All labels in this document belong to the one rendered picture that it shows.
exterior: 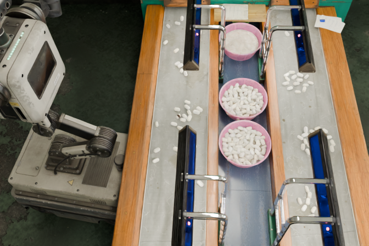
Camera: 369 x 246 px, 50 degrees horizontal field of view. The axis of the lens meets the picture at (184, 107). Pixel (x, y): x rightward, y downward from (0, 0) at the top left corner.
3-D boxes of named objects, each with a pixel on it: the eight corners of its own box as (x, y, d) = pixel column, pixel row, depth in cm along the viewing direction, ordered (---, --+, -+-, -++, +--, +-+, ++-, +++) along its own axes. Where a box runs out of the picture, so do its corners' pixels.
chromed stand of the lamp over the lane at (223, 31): (191, 82, 237) (189, 28, 199) (192, 56, 248) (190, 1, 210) (223, 83, 236) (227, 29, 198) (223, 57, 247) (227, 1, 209)
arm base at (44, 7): (27, 26, 178) (21, 0, 170) (35, 18, 184) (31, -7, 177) (45, 28, 177) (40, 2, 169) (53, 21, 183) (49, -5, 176)
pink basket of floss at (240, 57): (239, 72, 240) (240, 61, 232) (209, 46, 252) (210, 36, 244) (269, 50, 249) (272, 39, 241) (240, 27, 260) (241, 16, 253)
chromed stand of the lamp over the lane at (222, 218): (182, 250, 183) (178, 219, 146) (184, 208, 194) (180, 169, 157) (223, 252, 182) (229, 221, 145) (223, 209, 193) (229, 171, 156)
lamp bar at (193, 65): (183, 71, 195) (182, 61, 189) (188, -14, 229) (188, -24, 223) (199, 71, 195) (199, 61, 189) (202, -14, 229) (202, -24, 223)
